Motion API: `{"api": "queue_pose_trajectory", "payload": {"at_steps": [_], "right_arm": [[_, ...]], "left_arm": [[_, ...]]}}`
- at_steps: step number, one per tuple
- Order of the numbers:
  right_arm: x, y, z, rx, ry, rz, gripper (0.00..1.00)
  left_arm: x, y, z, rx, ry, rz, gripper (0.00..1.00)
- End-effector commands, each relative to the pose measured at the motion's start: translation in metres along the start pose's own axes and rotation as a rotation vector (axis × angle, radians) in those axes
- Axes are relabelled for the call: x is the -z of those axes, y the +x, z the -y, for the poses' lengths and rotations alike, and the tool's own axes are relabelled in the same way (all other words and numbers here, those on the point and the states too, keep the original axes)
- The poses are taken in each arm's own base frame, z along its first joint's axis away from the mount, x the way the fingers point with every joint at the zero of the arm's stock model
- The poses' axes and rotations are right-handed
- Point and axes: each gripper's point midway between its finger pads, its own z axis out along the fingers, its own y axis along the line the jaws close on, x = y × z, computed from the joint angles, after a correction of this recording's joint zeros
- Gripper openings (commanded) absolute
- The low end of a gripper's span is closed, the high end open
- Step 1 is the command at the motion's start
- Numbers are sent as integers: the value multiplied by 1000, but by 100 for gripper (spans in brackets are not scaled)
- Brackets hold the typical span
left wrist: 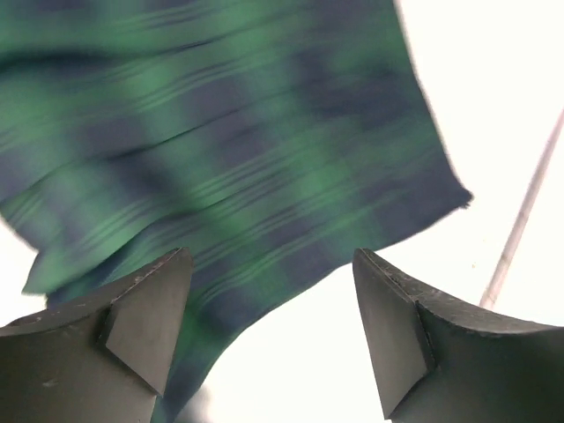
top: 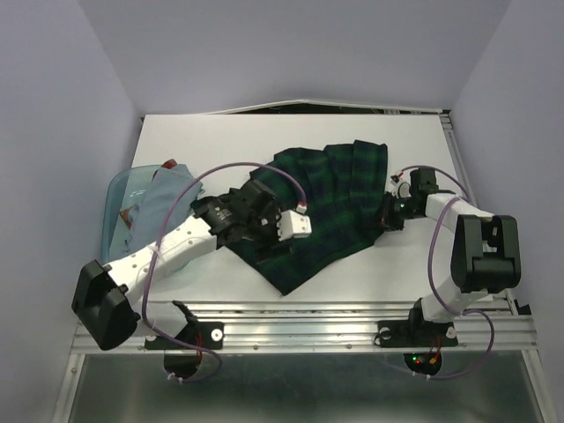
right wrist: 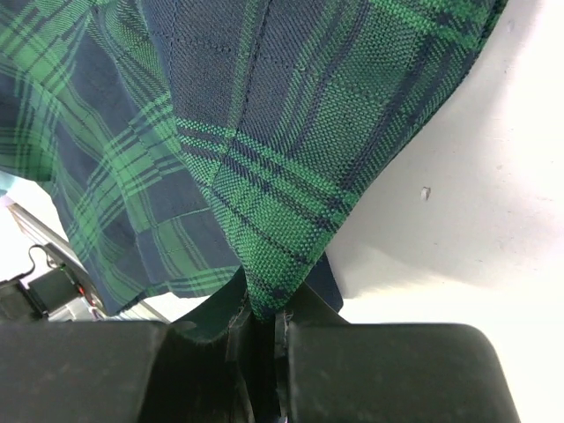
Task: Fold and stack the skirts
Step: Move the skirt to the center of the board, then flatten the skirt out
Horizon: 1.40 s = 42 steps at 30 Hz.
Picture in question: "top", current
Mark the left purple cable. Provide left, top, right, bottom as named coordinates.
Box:
left=140, top=162, right=308, bottom=384

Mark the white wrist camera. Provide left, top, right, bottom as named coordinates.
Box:
left=390, top=172, right=411, bottom=199
left=277, top=210, right=312, bottom=241

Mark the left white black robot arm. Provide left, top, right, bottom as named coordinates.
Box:
left=71, top=180, right=307, bottom=351

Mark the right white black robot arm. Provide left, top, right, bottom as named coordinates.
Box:
left=380, top=166, right=521, bottom=344

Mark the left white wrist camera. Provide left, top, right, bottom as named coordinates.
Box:
left=277, top=210, right=312, bottom=241

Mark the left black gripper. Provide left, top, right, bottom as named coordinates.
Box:
left=243, top=202, right=293, bottom=263

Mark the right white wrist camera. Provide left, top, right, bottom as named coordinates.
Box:
left=390, top=172, right=411, bottom=199

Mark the light blue denim skirt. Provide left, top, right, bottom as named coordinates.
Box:
left=110, top=160, right=194, bottom=260

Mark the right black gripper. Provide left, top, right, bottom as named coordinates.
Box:
left=364, top=190, right=421, bottom=231

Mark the blue plastic basket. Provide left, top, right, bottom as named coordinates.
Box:
left=100, top=161, right=203, bottom=263

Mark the aluminium frame rail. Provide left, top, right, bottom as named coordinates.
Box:
left=56, top=112, right=557, bottom=422

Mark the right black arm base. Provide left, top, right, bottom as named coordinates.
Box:
left=374, top=307, right=458, bottom=376

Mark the green plaid skirt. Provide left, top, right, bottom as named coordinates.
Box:
left=229, top=140, right=388, bottom=295

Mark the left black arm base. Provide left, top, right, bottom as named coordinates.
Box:
left=144, top=301, right=225, bottom=384

